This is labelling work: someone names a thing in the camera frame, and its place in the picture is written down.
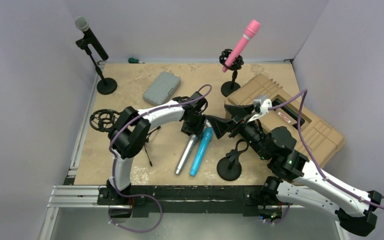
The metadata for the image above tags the black handheld microphone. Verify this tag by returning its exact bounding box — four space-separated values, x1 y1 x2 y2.
74 16 109 61

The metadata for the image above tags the shock-mount mic stand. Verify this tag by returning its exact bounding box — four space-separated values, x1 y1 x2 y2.
218 48 245 98

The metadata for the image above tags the purple cable loop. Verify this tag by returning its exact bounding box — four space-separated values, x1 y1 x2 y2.
107 193 164 233

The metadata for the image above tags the round-base mic stand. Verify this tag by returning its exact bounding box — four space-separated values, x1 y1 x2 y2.
80 45 118 95
216 139 249 182

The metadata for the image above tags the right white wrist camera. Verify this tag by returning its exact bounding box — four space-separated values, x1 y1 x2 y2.
247 95 273 123

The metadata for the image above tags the silver microphone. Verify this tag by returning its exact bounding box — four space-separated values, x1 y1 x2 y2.
174 134 199 175

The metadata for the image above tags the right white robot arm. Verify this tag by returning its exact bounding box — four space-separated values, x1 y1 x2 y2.
206 100 382 237

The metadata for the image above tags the grey plastic case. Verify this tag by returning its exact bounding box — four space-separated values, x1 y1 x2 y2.
142 71 181 106

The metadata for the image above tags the tan plastic tool case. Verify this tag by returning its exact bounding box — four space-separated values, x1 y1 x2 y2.
225 74 345 168

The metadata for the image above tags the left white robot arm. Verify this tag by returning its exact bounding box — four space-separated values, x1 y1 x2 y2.
107 91 208 205

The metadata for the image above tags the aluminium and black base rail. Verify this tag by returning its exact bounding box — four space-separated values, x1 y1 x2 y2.
47 184 342 220

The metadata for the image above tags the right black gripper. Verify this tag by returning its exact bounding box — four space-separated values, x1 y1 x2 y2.
206 103 271 160

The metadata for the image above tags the green handle screwdriver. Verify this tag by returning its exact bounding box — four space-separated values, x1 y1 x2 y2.
127 57 145 64

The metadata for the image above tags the pink microphone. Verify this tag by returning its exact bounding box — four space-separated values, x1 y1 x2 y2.
222 19 261 73

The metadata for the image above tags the black tripod shock-mount stand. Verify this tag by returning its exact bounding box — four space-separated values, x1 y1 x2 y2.
89 107 160 158

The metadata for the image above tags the blue microphone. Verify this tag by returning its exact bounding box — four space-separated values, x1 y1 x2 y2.
189 127 214 177

